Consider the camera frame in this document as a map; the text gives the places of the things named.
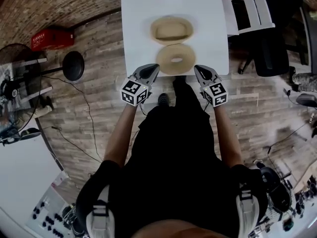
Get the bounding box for black office chair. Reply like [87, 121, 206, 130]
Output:
[237, 32, 291, 78]

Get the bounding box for black standing fan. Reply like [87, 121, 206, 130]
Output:
[0, 43, 86, 104]

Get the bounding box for person's left shoe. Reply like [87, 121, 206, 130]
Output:
[158, 93, 171, 107]

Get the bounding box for white slatted chair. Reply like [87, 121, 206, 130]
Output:
[220, 0, 276, 38]

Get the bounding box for black headset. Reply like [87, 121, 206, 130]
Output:
[0, 127, 42, 146]

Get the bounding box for grey table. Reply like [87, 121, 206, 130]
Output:
[24, 174, 83, 238]

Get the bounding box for tan wooden tray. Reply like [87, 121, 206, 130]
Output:
[149, 15, 195, 46]

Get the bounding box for tan wooden ring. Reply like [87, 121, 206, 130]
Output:
[156, 43, 198, 75]

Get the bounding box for white shelf frame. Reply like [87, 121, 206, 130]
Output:
[14, 57, 54, 102]

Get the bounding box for large white table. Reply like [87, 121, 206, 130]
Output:
[0, 126, 68, 233]

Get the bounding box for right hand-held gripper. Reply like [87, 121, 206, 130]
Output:
[194, 65, 228, 108]

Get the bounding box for grey shoulder strap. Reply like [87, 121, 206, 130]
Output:
[234, 186, 261, 238]
[86, 184, 116, 238]

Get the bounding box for black cable with adapter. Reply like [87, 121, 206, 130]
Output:
[43, 125, 100, 164]

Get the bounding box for black floor cable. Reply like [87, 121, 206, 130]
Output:
[41, 74, 104, 164]

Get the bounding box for person's black clothing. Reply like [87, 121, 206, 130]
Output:
[75, 76, 270, 238]

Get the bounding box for person's face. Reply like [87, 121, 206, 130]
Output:
[137, 219, 225, 238]

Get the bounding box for person's right forearm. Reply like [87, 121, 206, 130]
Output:
[212, 105, 245, 169]

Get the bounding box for red plastic crate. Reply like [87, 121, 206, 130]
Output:
[30, 28, 75, 52]

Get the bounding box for dark-top desk with white frame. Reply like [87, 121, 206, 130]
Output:
[298, 0, 317, 67]

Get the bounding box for group of small black objects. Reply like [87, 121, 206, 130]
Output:
[31, 200, 65, 238]

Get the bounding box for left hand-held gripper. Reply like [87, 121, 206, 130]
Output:
[120, 63, 160, 107]

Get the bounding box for person's left forearm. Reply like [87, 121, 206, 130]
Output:
[103, 104, 140, 169]

